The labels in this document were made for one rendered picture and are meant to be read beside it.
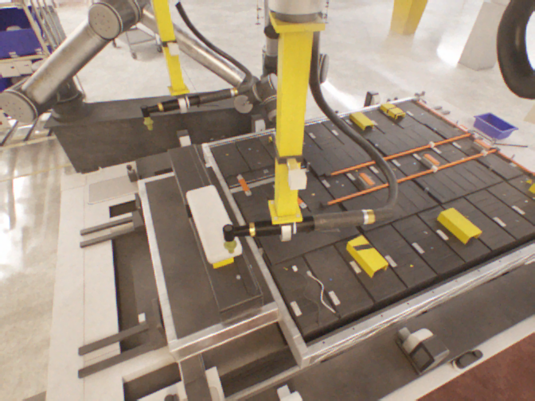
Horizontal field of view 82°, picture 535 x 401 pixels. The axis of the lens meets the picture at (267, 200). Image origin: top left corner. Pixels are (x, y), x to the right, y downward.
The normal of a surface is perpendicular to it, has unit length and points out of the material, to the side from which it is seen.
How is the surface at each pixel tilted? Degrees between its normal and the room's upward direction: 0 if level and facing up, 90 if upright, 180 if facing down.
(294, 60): 90
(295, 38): 90
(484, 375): 0
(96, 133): 90
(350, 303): 0
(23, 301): 0
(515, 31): 64
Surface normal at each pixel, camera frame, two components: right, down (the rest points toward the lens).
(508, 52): -0.83, 0.17
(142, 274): 0.00, -0.71
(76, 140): 0.21, 0.69
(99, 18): -0.16, 0.69
